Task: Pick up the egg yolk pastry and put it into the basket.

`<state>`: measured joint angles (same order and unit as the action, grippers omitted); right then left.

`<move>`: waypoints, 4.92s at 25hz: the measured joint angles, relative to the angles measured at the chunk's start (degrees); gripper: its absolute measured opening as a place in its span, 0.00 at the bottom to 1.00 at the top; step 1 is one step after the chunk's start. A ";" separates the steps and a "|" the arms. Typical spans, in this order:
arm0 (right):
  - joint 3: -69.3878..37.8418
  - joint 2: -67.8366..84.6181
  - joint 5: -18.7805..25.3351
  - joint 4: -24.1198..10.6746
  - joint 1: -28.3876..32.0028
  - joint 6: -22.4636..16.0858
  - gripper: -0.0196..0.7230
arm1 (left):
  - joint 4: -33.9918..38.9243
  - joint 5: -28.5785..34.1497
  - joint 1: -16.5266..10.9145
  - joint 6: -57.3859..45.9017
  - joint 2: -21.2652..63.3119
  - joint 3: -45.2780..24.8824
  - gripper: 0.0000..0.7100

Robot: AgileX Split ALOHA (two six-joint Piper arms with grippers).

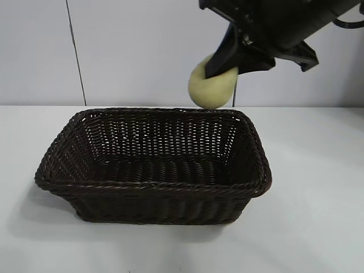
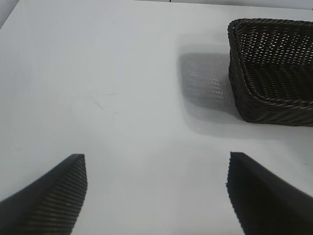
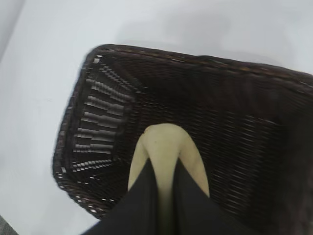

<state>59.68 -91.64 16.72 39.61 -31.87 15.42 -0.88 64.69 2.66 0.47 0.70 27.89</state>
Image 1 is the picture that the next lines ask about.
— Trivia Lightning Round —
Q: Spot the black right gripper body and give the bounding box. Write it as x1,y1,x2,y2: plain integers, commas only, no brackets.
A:
198,0,285,59

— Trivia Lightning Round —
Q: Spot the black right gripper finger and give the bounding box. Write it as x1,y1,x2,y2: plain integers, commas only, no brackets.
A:
214,24,237,55
204,28,277,79

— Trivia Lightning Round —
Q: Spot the pale yellow egg yolk pastry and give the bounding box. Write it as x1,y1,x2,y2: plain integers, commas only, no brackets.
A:
189,53,239,110

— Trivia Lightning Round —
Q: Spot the dark brown wicker basket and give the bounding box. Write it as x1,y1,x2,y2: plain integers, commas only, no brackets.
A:
34,107,273,226

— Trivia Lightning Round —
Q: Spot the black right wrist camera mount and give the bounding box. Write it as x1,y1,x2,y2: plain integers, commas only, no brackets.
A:
295,41,319,73

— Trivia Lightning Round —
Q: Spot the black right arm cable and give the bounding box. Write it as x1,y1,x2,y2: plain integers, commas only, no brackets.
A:
332,18,364,30

